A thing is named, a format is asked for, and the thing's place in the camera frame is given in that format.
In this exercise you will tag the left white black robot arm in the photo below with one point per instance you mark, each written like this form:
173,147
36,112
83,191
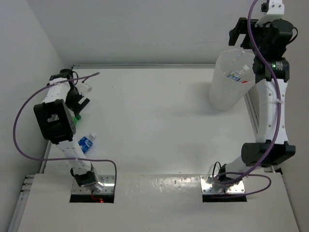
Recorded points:
55,120

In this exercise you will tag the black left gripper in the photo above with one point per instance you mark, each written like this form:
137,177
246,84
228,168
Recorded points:
75,105

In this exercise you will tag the blue label small bottle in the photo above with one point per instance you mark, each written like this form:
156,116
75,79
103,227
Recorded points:
86,142

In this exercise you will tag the aluminium frame rail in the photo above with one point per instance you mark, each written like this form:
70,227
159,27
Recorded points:
28,180

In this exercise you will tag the clear unlabelled plastic bottle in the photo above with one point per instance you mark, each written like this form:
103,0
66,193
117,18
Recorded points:
240,62

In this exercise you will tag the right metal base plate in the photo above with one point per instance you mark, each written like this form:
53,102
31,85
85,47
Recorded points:
210,187

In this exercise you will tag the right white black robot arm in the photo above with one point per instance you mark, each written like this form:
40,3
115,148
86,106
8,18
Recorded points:
272,73

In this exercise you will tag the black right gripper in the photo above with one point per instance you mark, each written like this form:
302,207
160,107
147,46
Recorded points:
240,28

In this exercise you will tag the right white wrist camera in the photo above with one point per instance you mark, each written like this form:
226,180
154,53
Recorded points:
272,10

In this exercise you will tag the blue white label clear bottle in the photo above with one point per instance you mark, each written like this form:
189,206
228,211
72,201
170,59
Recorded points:
236,76

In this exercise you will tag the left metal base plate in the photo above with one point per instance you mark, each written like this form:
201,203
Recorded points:
104,186

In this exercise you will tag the white translucent plastic bin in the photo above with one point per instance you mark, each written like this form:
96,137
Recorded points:
224,92

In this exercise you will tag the metal base plate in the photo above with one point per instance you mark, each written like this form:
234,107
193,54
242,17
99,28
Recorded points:
104,186
210,187

